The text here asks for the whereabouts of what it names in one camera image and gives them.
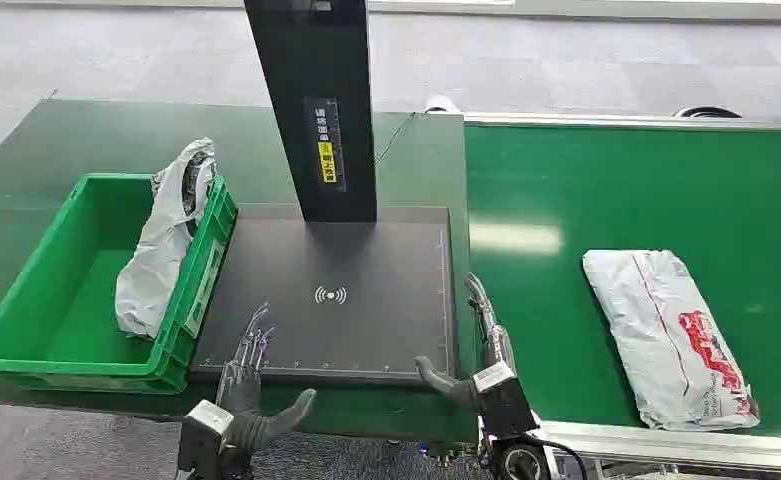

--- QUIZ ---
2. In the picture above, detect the green conveyor belt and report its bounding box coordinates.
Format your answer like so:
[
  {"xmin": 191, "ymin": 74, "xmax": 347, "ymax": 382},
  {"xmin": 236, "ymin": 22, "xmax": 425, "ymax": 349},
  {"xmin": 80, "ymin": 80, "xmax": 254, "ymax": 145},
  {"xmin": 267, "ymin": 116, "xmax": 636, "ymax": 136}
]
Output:
[{"xmin": 464, "ymin": 123, "xmax": 781, "ymax": 441}]

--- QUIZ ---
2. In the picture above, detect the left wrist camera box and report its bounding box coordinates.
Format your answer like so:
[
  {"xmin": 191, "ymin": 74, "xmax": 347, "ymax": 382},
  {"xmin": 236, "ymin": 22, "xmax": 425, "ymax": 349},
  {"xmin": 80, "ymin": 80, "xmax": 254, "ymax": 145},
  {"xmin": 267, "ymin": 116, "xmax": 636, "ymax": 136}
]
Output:
[{"xmin": 176, "ymin": 399, "xmax": 236, "ymax": 480}]

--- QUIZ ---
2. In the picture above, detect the green plastic crate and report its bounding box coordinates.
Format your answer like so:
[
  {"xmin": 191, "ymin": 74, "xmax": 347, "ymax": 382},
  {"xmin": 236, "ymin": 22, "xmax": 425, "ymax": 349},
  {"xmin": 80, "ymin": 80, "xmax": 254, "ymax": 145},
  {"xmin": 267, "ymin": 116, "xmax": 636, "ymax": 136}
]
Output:
[{"xmin": 0, "ymin": 172, "xmax": 239, "ymax": 396}]

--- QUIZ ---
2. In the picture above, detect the white round object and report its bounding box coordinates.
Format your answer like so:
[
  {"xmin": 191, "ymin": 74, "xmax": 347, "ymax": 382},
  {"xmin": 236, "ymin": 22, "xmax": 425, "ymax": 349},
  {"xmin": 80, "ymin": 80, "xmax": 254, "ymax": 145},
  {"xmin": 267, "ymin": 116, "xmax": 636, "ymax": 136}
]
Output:
[{"xmin": 423, "ymin": 94, "xmax": 461, "ymax": 115}]

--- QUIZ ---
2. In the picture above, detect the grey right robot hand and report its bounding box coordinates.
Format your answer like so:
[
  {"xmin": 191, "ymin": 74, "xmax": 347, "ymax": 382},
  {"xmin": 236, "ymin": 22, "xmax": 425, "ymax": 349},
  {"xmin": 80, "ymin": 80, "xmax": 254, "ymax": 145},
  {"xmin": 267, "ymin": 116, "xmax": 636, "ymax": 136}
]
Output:
[{"xmin": 414, "ymin": 272, "xmax": 518, "ymax": 415}]

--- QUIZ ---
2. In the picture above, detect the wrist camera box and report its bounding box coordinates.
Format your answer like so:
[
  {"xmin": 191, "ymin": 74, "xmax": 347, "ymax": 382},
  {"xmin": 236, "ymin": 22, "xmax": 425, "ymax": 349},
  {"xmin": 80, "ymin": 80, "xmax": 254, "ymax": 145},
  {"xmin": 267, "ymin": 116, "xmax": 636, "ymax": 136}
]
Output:
[
  {"xmin": 176, "ymin": 399, "xmax": 236, "ymax": 480},
  {"xmin": 471, "ymin": 361, "xmax": 541, "ymax": 440}
]

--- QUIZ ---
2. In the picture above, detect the white label on crate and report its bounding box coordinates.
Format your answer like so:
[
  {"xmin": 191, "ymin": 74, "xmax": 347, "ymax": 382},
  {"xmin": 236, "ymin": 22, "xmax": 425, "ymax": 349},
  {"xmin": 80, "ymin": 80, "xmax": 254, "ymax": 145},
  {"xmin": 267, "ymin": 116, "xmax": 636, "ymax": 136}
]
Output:
[{"xmin": 183, "ymin": 238, "xmax": 227, "ymax": 338}]

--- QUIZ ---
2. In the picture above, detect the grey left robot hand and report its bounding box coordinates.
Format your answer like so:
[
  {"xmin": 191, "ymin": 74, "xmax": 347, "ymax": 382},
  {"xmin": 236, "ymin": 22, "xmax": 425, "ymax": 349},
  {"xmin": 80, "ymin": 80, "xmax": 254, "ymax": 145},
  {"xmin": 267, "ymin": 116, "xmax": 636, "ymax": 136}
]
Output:
[{"xmin": 214, "ymin": 301, "xmax": 318, "ymax": 473}]

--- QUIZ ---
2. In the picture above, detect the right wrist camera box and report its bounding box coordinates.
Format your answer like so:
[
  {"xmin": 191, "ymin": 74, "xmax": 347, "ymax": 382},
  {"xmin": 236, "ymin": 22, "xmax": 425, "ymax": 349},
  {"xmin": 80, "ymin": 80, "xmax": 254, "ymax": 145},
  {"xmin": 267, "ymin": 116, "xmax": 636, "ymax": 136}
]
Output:
[{"xmin": 471, "ymin": 361, "xmax": 541, "ymax": 440}]

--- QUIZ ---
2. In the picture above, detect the white parcel with red print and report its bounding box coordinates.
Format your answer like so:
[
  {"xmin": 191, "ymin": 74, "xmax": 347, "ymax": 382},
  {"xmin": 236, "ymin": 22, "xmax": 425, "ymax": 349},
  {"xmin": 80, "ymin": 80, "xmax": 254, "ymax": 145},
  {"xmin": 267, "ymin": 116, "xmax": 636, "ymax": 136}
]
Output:
[{"xmin": 582, "ymin": 248, "xmax": 761, "ymax": 433}]

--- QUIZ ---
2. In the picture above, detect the silver conveyor frame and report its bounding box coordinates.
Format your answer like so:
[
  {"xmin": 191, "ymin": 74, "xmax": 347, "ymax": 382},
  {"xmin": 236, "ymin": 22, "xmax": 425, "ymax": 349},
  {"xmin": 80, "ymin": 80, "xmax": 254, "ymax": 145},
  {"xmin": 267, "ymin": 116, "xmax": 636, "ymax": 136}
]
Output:
[{"xmin": 462, "ymin": 111, "xmax": 781, "ymax": 475}]

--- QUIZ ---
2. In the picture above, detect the black and yellow warning label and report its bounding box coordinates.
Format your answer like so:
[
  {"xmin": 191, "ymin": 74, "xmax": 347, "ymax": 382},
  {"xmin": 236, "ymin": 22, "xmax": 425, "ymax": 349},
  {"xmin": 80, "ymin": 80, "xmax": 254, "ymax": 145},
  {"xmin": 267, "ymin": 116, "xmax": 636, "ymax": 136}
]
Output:
[{"xmin": 303, "ymin": 96, "xmax": 348, "ymax": 193}]

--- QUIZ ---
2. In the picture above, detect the black round roller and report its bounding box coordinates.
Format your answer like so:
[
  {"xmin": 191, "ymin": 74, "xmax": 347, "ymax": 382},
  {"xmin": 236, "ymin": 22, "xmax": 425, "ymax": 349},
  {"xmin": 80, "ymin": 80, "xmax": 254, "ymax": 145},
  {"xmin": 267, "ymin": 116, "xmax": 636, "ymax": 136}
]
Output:
[{"xmin": 672, "ymin": 105, "xmax": 743, "ymax": 121}]

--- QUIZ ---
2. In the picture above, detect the black scanner base plate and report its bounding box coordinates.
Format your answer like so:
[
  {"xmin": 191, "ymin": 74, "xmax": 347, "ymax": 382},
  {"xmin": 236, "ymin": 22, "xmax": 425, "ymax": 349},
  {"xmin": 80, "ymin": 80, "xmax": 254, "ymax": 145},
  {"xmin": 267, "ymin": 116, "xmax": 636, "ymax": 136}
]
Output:
[{"xmin": 189, "ymin": 205, "xmax": 459, "ymax": 386}]

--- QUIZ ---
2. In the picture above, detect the thin black cable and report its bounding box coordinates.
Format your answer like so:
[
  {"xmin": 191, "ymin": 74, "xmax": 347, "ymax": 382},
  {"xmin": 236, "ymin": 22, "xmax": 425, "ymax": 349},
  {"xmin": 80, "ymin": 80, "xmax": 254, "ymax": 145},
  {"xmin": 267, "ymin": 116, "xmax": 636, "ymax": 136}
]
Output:
[{"xmin": 373, "ymin": 111, "xmax": 418, "ymax": 168}]

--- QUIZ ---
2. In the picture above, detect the grey plastic parcel bag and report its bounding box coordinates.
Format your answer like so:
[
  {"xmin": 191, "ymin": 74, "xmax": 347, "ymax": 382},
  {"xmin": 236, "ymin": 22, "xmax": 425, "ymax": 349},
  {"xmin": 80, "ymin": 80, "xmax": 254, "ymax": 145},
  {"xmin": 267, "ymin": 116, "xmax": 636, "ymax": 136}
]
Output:
[{"xmin": 113, "ymin": 137, "xmax": 218, "ymax": 340}]

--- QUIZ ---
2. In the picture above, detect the black scanner column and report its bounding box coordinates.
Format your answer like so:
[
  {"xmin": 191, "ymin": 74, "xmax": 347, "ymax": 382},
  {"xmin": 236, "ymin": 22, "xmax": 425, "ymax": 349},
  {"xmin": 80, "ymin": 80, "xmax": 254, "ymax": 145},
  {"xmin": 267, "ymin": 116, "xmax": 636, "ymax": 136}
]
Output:
[{"xmin": 243, "ymin": 0, "xmax": 379, "ymax": 225}]

